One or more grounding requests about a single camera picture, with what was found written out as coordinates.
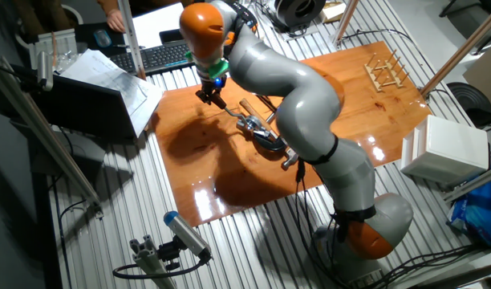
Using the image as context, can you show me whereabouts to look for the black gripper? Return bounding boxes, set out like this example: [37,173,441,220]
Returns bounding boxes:
[194,75,229,107]

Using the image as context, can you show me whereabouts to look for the metal lever dark red knob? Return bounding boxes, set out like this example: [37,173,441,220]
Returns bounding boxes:
[211,95,251,127]

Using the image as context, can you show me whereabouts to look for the wooden handle claw hammer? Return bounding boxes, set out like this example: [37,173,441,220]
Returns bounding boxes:
[238,97,300,171]

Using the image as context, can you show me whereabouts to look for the black C-clamp with screw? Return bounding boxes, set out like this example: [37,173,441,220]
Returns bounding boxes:
[251,94,289,153]

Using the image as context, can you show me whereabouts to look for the person's hand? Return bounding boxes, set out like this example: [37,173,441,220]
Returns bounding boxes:
[105,8,127,35]

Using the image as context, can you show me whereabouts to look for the black computer keyboard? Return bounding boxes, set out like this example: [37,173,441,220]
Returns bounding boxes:
[108,39,197,75]

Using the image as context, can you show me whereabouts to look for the black smartphone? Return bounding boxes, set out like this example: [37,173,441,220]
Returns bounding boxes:
[159,28,190,45]

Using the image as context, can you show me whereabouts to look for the glossy wooden board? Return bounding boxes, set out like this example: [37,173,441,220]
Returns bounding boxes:
[153,41,432,228]

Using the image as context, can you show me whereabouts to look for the white paper pad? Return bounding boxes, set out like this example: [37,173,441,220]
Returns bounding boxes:
[132,2,186,49]

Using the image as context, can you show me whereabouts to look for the black round spool device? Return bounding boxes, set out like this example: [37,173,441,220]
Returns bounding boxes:
[274,0,327,33]

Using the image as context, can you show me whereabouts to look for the blue computer mouse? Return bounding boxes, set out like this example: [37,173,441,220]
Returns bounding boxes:
[93,29,113,49]

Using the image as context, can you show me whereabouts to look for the black laptop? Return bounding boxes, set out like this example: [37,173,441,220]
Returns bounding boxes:
[28,74,136,140]

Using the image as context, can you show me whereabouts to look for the small cardboard box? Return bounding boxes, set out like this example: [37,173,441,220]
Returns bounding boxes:
[319,2,347,23]

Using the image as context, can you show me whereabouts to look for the wooden peg rack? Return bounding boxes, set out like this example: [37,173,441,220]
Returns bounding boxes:
[363,50,411,93]

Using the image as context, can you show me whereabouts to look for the white drawer unit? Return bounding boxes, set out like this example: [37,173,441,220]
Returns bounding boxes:
[400,115,490,188]

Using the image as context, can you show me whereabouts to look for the black round stool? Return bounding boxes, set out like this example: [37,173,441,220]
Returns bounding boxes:
[445,82,491,129]

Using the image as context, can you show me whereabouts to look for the blue plastic bag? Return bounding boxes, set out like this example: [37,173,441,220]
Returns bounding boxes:
[445,176,491,248]

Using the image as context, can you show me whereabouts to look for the green gripper mount plate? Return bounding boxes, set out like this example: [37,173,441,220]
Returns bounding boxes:
[185,50,231,80]

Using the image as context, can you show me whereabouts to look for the aluminium frame post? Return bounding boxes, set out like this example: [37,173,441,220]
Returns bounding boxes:
[444,164,491,204]
[332,0,359,43]
[420,2,491,98]
[117,0,147,80]
[0,55,104,210]

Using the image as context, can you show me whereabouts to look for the grey camera blue end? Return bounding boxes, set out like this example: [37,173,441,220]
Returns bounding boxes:
[163,210,213,260]

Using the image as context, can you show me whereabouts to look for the grey cylindrical camera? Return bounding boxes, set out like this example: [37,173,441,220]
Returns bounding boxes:
[36,50,55,92]

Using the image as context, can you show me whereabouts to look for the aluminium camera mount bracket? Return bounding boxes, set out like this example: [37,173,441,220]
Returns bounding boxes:
[128,234,181,289]

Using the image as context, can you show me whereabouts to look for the black camera cable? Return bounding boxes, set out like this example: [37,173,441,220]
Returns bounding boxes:
[112,256,209,280]

